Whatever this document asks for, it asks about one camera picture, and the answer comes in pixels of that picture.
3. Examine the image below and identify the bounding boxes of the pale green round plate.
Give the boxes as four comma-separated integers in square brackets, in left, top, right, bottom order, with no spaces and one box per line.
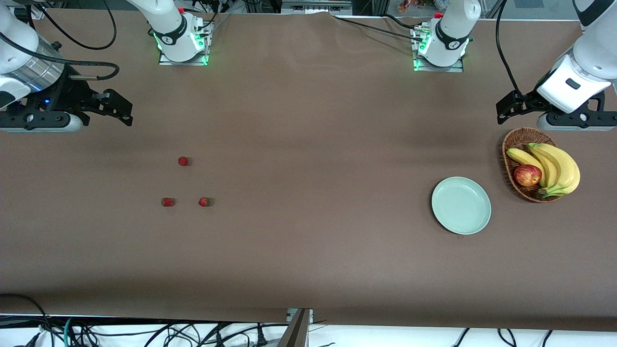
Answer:
[431,176,492,235]

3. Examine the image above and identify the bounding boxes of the brown wicker basket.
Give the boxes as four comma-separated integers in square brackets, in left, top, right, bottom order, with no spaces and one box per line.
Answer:
[502,127,563,203]

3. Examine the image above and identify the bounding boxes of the red apple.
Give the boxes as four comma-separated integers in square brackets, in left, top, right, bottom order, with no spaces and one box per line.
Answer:
[513,164,543,187]

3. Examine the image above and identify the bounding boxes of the yellow banana bunch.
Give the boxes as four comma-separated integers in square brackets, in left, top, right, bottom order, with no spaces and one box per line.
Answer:
[506,143,581,199]

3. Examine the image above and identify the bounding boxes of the colourful toy pile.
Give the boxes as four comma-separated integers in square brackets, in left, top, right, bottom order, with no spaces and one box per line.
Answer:
[398,0,451,14]

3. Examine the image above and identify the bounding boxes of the brown table cloth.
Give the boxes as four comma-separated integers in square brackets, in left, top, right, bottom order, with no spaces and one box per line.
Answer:
[0,9,617,333]

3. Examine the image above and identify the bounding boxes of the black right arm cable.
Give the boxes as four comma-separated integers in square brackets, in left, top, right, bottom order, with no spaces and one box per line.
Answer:
[0,0,121,81]

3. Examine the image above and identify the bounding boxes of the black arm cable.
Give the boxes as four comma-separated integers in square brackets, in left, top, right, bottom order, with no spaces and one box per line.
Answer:
[495,0,527,98]
[0,0,121,81]

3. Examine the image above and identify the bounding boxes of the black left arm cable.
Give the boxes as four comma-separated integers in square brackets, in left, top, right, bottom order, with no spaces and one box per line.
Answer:
[495,0,527,98]

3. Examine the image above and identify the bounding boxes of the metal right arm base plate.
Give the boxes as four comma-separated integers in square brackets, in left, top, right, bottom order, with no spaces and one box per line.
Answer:
[158,22,211,66]

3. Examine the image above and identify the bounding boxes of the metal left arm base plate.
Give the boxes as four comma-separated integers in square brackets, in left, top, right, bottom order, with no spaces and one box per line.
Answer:
[412,27,465,73]

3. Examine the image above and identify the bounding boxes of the black looped cable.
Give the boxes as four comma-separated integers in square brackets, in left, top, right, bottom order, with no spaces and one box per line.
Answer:
[0,293,54,347]

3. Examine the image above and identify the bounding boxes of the aluminium profile frame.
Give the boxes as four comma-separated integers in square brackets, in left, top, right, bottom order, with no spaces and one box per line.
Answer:
[281,0,353,15]

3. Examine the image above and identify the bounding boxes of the tangled black cables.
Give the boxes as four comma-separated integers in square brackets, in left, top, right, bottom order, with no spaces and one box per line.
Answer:
[72,320,270,347]

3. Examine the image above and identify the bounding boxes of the brown wooden post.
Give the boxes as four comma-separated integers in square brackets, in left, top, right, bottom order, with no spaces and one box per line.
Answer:
[277,308,311,347]

